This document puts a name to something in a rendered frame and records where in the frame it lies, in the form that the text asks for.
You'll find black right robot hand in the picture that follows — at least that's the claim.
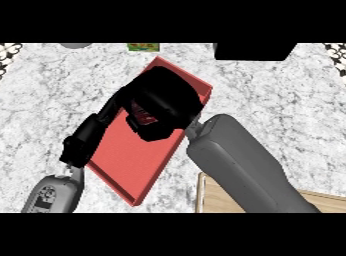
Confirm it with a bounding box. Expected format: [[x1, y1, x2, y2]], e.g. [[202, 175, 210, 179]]
[[123, 65, 206, 143]]

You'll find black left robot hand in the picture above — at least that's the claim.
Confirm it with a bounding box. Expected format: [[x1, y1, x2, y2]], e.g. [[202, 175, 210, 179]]
[[60, 86, 135, 169]]

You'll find dark red cupcake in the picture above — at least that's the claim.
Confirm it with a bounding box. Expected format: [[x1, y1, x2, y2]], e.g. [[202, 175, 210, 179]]
[[131, 101, 162, 126]]

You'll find red rectangular tray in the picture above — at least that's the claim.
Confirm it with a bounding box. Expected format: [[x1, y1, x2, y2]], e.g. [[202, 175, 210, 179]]
[[85, 55, 215, 208]]

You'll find green and yellow box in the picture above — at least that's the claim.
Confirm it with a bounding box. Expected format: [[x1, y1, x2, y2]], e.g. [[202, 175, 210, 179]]
[[126, 42, 162, 53]]

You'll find tan cardboard box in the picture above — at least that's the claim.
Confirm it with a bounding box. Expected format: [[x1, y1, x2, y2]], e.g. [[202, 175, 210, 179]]
[[196, 172, 346, 214]]

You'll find black appliance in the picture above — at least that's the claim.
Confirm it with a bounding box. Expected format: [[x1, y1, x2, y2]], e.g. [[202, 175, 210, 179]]
[[213, 42, 299, 62]]

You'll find grey round object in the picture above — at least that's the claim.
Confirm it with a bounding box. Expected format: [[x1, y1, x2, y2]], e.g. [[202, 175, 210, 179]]
[[58, 42, 95, 50]]

